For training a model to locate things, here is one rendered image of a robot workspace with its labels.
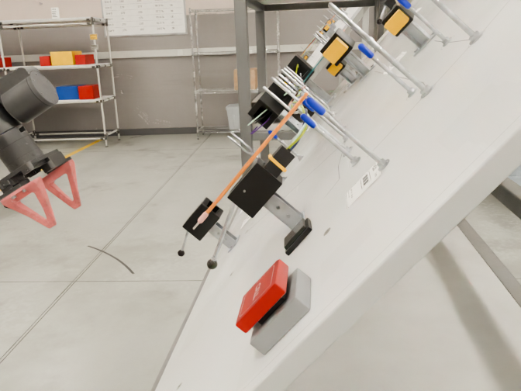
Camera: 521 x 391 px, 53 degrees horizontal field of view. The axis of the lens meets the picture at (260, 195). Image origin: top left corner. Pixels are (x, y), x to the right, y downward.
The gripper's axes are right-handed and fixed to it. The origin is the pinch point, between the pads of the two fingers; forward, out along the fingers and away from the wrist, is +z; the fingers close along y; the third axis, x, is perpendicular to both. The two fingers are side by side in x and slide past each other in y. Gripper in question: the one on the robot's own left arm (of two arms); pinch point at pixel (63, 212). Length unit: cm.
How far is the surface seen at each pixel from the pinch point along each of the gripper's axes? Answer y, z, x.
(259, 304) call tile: -42, 12, -33
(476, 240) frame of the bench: 49, 62, -60
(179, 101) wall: 725, -22, 150
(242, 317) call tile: -42, 13, -31
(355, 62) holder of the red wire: 38, 7, -54
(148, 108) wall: 725, -38, 198
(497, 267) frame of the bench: 32, 62, -59
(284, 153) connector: -17.3, 7.2, -37.6
